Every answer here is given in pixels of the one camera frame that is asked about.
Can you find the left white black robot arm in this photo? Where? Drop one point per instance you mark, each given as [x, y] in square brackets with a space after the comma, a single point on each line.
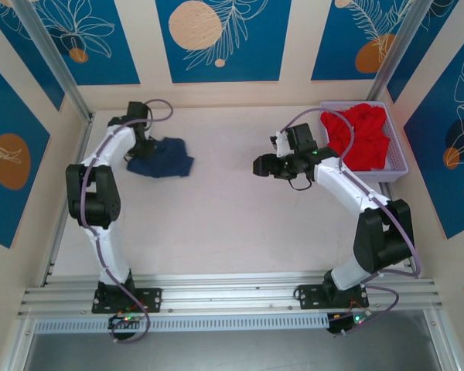
[108, 147]

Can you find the lavender plastic basket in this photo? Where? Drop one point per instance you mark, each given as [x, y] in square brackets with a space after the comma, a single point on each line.
[396, 147]

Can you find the aluminium frame leg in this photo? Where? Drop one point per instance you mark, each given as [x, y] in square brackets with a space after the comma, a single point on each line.
[446, 348]
[15, 348]

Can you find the blue poster with white leaves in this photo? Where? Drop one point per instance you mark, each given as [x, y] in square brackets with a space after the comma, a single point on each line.
[27, 50]
[433, 35]

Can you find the blue poster, small orange circle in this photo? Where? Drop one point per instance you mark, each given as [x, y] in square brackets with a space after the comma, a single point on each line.
[100, 58]

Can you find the grey metal sheet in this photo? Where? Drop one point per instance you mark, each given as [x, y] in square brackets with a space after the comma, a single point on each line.
[232, 351]

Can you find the blue poster, dark circle, flower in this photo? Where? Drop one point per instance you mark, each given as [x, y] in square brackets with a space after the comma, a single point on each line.
[441, 185]

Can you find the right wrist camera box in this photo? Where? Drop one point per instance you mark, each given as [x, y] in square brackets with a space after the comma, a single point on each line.
[280, 141]

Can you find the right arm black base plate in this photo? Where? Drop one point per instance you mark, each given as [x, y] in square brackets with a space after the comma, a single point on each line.
[305, 297]

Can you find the aluminium frame post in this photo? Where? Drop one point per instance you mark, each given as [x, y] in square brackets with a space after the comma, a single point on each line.
[398, 50]
[50, 50]

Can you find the wide aluminium mounting rail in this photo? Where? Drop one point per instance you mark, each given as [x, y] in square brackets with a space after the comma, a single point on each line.
[224, 293]

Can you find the red t-shirt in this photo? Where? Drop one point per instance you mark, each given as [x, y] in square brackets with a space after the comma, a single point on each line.
[371, 131]

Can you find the blue poster, fern, orange circle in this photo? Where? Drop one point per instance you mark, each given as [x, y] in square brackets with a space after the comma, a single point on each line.
[340, 46]

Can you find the blue poster with beige circle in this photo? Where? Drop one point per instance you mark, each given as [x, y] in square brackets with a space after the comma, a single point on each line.
[255, 58]

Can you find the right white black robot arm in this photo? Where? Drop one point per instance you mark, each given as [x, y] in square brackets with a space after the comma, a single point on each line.
[344, 181]

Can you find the blue poster, large orange circle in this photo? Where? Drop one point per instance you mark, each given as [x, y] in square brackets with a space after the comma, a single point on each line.
[7, 116]

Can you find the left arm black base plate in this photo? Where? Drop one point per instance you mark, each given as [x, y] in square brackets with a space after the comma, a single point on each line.
[151, 299]

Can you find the navy blue t-shirt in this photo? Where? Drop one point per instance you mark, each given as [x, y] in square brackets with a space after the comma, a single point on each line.
[170, 162]

